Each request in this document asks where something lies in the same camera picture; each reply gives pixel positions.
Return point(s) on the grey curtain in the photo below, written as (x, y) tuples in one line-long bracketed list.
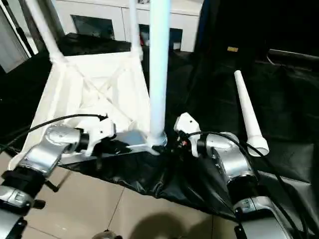
[(49, 20)]

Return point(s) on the white plastic table leg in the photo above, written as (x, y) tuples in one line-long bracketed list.
[(249, 109), (159, 62), (46, 32), (135, 25)]

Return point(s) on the black folding table frame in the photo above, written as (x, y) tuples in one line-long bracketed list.
[(58, 183)]

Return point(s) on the long black bar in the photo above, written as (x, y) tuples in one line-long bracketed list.
[(294, 54)]

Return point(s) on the dark brown rounded object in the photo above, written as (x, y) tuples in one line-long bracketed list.
[(107, 235)]

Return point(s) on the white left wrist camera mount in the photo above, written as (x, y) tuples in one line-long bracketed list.
[(102, 132)]

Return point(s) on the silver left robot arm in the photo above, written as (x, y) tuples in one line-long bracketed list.
[(49, 147)]

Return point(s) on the white cup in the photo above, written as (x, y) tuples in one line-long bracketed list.
[(177, 46)]

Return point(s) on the grey speckled ornament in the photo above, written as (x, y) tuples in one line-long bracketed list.
[(144, 1)]

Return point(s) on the white cabinet with glass doors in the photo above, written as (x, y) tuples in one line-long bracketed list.
[(99, 12)]

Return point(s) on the small tan tag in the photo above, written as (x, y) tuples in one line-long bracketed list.
[(232, 49)]

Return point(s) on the white plastic table top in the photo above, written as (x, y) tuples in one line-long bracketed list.
[(87, 82)]

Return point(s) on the black and white stand pole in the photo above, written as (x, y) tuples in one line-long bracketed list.
[(17, 27)]

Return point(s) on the black mat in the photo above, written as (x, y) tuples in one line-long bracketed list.
[(187, 174)]

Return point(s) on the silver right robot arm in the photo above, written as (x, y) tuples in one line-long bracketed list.
[(236, 161)]

